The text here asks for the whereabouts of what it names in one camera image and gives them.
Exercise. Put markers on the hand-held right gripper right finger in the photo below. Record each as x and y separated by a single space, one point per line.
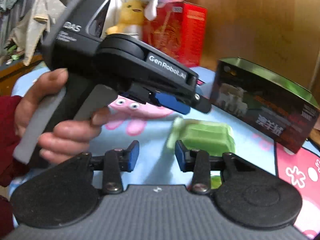
180 157

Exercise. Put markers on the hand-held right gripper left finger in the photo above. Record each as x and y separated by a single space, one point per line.
133 157

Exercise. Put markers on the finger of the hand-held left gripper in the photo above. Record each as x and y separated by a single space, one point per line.
172 102
202 105

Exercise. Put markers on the pale green snack packet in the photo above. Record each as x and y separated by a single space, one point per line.
207 136

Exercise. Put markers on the black cardboard box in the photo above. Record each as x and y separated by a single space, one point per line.
270 105

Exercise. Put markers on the person's left hand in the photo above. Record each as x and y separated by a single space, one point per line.
70 132

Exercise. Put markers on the printed pig blanket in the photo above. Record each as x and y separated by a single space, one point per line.
150 127

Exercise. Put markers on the yellow plush toy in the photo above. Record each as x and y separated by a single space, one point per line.
130 15

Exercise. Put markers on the red gift box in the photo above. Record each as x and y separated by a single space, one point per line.
175 35

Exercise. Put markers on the beige cloth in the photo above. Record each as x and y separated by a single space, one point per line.
42 22

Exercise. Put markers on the wooden cabinet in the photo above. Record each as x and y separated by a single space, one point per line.
17 71

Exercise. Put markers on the wooden board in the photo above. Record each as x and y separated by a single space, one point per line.
262 17

